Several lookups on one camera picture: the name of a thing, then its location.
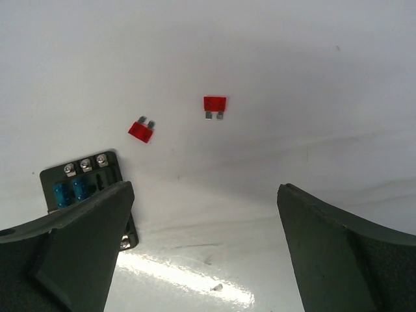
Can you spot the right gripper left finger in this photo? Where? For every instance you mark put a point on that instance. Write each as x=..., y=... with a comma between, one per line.
x=65, y=261

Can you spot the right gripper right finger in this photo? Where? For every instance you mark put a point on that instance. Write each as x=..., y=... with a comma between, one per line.
x=343, y=262

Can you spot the blue fuse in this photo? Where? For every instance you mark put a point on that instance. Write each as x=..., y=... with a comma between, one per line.
x=62, y=195
x=80, y=189

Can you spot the black fuse box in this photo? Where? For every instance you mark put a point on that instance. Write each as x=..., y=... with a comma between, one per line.
x=101, y=171

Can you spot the red fuse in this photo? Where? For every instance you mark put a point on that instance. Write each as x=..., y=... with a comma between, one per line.
x=214, y=105
x=142, y=130

